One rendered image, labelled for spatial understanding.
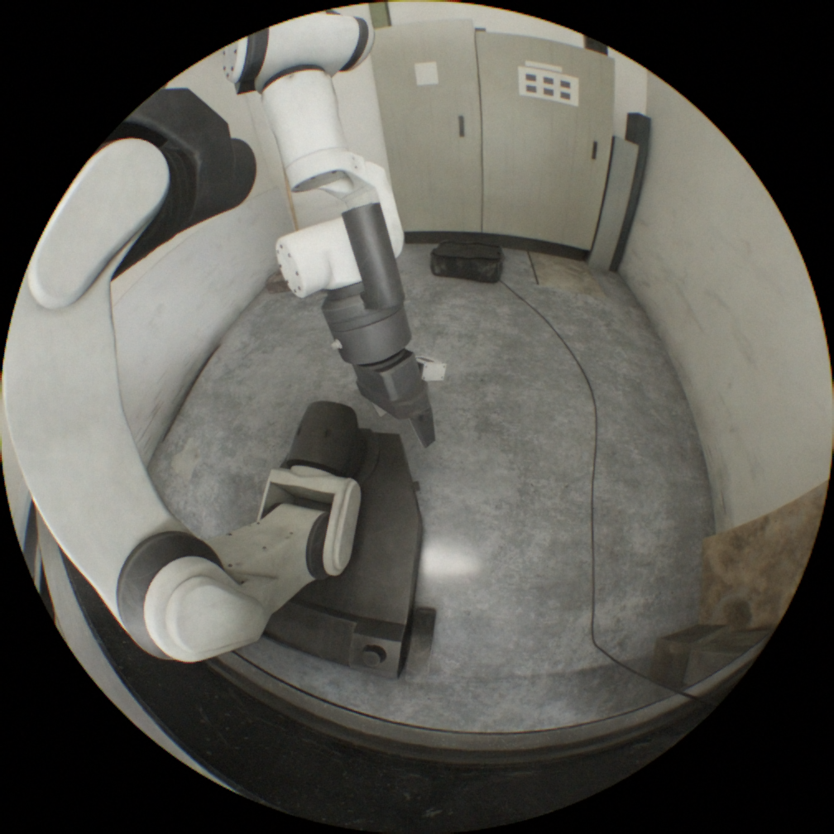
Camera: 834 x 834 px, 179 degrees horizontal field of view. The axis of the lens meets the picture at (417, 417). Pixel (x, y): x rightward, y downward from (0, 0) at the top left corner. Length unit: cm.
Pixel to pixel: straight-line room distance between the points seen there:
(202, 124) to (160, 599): 42
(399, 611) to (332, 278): 62
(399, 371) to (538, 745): 58
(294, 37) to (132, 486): 40
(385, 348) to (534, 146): 180
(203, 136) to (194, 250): 166
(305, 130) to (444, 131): 168
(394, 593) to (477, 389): 75
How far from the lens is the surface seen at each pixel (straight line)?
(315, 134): 29
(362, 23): 36
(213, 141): 36
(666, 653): 113
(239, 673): 56
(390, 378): 29
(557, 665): 95
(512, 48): 207
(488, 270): 159
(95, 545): 27
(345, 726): 50
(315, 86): 31
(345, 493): 53
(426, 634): 64
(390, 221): 29
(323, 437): 56
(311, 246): 25
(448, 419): 93
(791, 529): 111
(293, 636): 74
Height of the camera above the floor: 80
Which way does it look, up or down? 58 degrees down
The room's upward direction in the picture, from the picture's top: 10 degrees counter-clockwise
